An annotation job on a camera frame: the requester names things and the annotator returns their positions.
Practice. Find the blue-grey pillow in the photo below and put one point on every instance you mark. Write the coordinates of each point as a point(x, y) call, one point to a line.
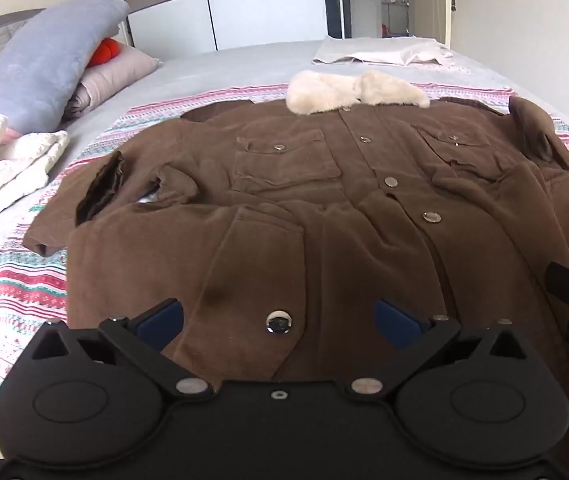
point(39, 65)

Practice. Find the beige folded cloth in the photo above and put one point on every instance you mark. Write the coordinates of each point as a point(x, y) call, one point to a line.
point(379, 52)

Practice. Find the brown coat with fur collar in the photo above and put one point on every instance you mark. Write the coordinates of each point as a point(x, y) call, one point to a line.
point(314, 185)

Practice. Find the white folded quilt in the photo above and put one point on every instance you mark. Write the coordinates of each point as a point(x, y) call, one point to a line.
point(9, 175)

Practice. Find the pink pillow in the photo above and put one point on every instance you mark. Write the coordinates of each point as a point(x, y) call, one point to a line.
point(114, 77)

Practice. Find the white and grey wardrobe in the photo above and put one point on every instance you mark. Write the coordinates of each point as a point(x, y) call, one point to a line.
point(259, 5)

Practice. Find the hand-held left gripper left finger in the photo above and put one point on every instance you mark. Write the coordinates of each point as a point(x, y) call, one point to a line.
point(161, 322)

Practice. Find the orange plush toy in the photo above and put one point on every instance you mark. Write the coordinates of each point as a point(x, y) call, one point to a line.
point(104, 52)

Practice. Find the grey bed sheet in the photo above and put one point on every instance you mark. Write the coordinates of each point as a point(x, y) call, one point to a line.
point(224, 70)

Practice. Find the cream door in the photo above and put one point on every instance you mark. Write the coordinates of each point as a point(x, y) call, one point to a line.
point(432, 0)

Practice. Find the striped patterned blanket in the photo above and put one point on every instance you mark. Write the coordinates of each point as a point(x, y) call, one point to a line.
point(14, 285)

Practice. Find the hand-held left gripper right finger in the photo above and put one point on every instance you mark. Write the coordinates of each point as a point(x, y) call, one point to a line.
point(397, 324)

